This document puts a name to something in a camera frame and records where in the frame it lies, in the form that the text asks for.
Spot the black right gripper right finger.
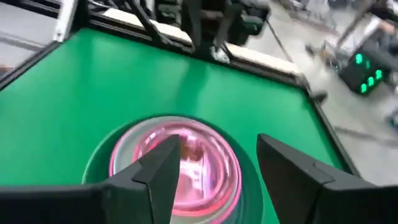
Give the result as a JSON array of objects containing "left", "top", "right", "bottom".
[{"left": 256, "top": 133, "right": 398, "bottom": 224}]

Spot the green table mat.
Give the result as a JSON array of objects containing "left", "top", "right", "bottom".
[{"left": 0, "top": 27, "right": 346, "bottom": 224}]

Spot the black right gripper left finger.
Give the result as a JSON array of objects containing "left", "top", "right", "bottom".
[{"left": 0, "top": 134, "right": 182, "bottom": 224}]

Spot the clear pink small plate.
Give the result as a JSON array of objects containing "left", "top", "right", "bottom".
[{"left": 133, "top": 123, "right": 233, "bottom": 217}]

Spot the black table frame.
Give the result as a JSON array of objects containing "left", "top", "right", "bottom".
[{"left": 0, "top": 0, "right": 363, "bottom": 180}]

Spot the dark green large plate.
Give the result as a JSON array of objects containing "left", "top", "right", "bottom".
[{"left": 82, "top": 113, "right": 266, "bottom": 224}]

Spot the silver aluminium bracket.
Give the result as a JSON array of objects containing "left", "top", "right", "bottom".
[{"left": 52, "top": 0, "right": 80, "bottom": 43}]

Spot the light green large plate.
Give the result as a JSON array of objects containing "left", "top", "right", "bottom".
[{"left": 81, "top": 113, "right": 175, "bottom": 185}]

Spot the black left cable conduit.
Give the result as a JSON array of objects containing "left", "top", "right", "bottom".
[{"left": 125, "top": 0, "right": 194, "bottom": 52}]

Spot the black box with green lights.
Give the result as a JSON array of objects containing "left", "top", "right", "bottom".
[{"left": 338, "top": 45, "right": 388, "bottom": 95}]

